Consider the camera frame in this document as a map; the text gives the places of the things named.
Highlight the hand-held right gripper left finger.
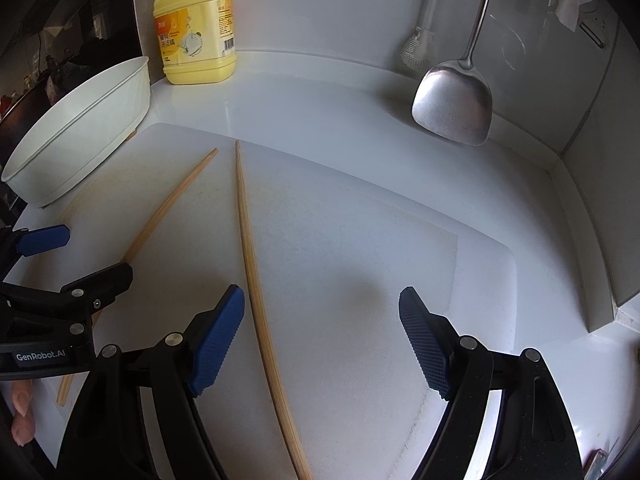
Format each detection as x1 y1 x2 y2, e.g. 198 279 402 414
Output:
55 283 246 480

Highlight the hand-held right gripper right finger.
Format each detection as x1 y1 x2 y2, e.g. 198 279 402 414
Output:
398 286 587 480

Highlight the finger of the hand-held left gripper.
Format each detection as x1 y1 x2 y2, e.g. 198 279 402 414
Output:
0 224 71 282
0 262 134 335

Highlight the wooden chopstick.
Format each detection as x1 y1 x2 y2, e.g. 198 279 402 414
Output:
234 140 314 480
56 147 220 407

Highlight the person's left hand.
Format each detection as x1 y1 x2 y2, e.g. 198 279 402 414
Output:
9 380 38 449

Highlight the white bowl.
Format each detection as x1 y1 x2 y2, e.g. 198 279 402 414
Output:
0 55 152 209

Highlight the white plastic cutting board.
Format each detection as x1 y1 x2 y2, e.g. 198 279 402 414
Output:
27 121 517 480

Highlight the dark glass appliance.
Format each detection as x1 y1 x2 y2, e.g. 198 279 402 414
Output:
0 0 142 181

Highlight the metal spatula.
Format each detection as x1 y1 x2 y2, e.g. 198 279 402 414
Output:
410 0 507 148

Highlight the yellow detergent pump bottle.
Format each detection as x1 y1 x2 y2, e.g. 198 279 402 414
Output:
143 0 239 86

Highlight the grey bottle brush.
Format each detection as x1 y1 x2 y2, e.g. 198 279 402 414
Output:
399 0 447 72

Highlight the white wall socket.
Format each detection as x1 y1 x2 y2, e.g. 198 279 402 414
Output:
578 9 609 50

